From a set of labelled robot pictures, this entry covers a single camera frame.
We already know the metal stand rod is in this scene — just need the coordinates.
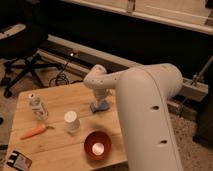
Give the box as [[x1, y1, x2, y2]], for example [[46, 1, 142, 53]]
[[177, 56, 213, 115]]

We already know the orange carrot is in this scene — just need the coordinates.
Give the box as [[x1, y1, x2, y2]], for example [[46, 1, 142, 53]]
[[20, 124, 52, 140]]

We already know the black and white eraser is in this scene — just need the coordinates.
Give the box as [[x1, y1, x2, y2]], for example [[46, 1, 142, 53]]
[[6, 151, 32, 171]]

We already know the clear plastic bottle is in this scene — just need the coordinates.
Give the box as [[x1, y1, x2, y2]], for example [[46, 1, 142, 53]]
[[28, 93, 48, 121]]

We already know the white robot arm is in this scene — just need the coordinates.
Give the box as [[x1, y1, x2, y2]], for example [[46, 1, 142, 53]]
[[84, 63, 183, 171]]

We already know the black office chair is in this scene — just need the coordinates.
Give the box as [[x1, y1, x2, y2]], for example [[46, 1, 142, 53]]
[[0, 24, 62, 98]]

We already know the red bowl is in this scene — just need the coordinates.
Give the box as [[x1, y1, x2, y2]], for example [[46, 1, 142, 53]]
[[84, 131, 112, 161]]

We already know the black power strip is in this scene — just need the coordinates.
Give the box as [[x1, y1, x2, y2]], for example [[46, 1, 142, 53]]
[[49, 41, 77, 57]]

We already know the black cable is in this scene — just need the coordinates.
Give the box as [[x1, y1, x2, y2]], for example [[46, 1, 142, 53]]
[[48, 54, 75, 88]]

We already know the blue sponge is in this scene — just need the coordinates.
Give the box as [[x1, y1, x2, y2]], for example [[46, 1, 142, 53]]
[[90, 100, 110, 113]]

